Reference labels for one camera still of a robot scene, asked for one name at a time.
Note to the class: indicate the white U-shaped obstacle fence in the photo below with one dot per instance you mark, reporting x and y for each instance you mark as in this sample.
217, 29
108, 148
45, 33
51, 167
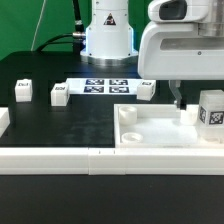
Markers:
111, 161

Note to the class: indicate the white square tabletop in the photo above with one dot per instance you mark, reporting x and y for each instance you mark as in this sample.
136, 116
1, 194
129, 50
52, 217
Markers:
159, 126

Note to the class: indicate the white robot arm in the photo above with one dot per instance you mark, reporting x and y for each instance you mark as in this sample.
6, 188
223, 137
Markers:
109, 37

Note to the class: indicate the AprilTag marker sheet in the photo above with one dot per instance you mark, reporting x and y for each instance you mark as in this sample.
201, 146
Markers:
103, 86

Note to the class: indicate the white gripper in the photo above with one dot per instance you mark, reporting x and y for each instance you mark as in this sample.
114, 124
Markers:
184, 40

